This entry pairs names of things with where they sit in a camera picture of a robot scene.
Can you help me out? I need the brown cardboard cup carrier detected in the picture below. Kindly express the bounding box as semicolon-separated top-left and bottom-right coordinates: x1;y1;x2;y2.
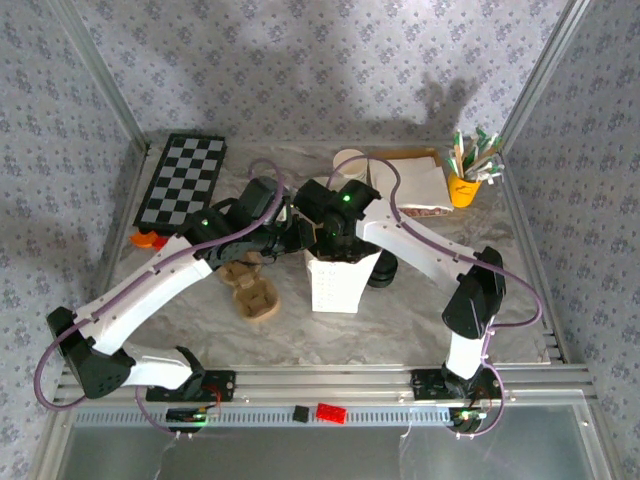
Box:
217;252;280;325

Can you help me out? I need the stack of white paper cups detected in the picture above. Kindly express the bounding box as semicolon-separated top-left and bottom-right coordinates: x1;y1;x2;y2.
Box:
333;148;371;184

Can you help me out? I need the stack of black cup lids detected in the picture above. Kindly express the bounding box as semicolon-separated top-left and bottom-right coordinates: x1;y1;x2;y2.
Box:
367;249;400;290

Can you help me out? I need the black grey chessboard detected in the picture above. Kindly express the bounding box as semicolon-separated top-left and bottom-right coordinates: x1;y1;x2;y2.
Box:
133;132;227;236

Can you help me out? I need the brown cardboard napkin box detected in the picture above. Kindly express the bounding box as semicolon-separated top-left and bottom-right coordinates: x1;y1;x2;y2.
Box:
367;147;454;219

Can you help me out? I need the stack of white napkins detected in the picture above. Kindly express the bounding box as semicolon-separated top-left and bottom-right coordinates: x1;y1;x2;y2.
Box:
369;155;449;209

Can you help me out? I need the red toy brick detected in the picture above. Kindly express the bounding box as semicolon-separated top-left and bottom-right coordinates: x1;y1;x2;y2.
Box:
315;402;349;425

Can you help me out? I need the left circuit board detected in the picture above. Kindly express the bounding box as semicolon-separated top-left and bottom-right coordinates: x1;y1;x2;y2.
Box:
166;407;221;427

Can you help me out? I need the circuit board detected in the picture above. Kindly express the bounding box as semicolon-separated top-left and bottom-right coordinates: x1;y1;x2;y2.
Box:
166;407;221;427
448;407;489;432

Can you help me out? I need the grey metal panel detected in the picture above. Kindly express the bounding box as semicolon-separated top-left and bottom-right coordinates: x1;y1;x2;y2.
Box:
29;405;616;480

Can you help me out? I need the right circuit board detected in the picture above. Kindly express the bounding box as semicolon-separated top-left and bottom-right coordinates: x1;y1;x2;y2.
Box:
448;407;489;432

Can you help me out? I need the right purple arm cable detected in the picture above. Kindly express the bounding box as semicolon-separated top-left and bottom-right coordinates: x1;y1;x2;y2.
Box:
367;157;546;441

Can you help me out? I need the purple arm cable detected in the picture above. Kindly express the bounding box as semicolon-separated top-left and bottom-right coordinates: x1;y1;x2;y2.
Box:
33;158;291;441
367;157;546;441

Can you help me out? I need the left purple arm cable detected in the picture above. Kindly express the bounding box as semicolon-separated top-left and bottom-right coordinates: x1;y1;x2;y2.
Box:
33;158;291;441

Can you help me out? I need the aluminium front rail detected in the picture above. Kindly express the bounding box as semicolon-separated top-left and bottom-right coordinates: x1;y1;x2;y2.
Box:
53;363;597;407

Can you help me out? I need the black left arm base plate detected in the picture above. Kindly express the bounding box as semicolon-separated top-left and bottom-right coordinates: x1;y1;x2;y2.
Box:
145;369;236;403

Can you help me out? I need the grey slotted cable duct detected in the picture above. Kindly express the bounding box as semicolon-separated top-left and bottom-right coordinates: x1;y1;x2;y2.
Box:
74;405;454;429

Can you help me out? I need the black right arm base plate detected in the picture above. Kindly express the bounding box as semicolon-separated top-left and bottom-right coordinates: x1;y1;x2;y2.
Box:
412;368;503;401

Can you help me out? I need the aluminium frame post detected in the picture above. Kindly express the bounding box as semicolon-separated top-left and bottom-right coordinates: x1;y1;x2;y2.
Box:
499;0;599;149
49;0;151;154

